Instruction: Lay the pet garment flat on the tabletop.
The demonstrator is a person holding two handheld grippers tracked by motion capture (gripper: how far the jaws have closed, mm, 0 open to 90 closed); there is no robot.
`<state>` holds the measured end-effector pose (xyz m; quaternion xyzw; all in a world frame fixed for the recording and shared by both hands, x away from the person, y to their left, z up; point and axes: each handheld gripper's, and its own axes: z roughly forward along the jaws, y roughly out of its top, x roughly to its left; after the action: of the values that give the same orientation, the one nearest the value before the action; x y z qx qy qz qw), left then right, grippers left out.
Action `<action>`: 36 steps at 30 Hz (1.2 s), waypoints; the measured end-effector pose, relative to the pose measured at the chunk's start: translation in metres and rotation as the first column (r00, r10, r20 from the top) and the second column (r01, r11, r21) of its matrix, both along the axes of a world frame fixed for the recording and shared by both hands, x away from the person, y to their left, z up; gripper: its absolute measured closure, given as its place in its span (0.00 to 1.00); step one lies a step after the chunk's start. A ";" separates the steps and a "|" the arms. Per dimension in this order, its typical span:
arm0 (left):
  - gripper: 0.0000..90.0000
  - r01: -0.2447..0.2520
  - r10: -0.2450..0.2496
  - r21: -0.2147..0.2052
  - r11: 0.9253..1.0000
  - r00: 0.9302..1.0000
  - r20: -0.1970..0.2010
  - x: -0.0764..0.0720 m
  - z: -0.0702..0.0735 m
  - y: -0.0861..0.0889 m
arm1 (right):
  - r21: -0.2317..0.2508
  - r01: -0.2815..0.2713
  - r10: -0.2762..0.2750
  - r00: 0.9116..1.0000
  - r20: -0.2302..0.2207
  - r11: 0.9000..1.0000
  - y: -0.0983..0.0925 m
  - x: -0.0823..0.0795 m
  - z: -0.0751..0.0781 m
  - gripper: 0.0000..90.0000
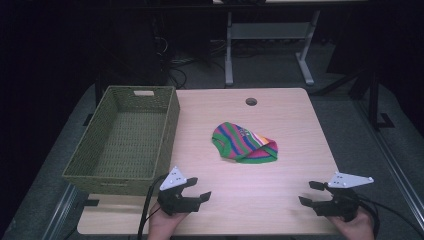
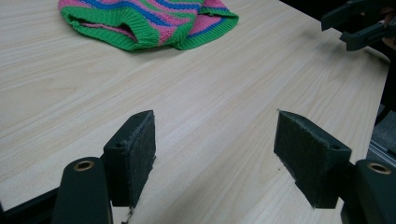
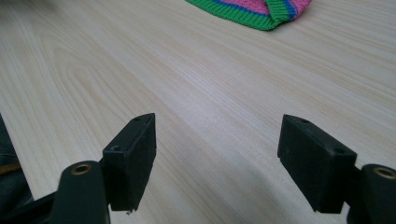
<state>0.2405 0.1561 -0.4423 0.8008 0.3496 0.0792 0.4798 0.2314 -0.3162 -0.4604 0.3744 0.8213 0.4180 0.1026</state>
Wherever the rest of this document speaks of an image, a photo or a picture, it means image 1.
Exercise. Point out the black metal stand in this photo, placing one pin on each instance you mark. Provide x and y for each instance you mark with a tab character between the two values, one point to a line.
374	100

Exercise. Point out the black table bracket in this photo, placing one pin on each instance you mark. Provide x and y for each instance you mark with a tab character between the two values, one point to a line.
88	120
92	202

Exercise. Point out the person's right hand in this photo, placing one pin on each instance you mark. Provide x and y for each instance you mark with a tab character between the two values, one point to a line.
358	230

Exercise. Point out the grey metal desk frame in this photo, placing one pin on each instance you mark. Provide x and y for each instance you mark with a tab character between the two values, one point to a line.
266	30

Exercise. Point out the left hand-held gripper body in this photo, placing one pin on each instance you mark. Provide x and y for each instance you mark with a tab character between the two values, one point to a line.
173	201

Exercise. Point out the person's left hand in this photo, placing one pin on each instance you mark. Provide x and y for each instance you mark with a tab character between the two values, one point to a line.
161	225

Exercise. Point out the metal floor rail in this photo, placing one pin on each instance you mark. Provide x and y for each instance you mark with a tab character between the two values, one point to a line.
393	163
61	213

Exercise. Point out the colourful striped knit garment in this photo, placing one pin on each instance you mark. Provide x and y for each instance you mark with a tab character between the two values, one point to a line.
240	143

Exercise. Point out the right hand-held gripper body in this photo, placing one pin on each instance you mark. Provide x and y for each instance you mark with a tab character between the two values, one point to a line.
343	205

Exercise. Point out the green woven basket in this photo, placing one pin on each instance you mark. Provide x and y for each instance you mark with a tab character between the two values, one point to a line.
126	140

